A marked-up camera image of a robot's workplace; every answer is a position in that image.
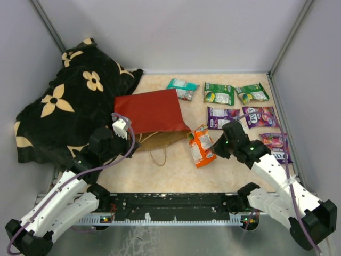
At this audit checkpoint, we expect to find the green candy bag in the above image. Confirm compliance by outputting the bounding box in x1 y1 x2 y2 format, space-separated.
235 82 270 105
204 82 235 106

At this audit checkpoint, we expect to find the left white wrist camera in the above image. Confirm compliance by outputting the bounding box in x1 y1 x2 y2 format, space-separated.
112 118 131 140

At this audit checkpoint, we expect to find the black floral blanket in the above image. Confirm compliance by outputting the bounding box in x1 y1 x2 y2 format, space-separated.
14 38 143 168

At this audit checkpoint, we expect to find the orange candy bag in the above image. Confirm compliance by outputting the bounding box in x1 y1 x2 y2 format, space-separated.
187 125 217 168

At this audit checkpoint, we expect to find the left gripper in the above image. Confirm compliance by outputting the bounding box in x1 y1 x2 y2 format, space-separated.
101 129 141 163

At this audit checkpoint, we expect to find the purple candy bag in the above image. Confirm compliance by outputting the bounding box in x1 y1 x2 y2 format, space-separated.
242 107 278 129
207 107 240 130

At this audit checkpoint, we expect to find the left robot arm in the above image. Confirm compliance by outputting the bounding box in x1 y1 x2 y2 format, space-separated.
5 126 140 255

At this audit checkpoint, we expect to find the white cable duct strip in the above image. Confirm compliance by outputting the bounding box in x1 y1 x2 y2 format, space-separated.
74 214 261 227

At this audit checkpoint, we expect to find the teal mint candy bag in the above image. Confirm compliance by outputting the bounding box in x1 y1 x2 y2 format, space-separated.
166 78 199 101

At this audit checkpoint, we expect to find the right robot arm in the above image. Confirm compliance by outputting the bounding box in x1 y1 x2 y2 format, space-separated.
211 121 337 251

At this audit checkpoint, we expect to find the red paper bag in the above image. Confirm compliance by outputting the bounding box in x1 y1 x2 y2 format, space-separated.
114 89 191 166

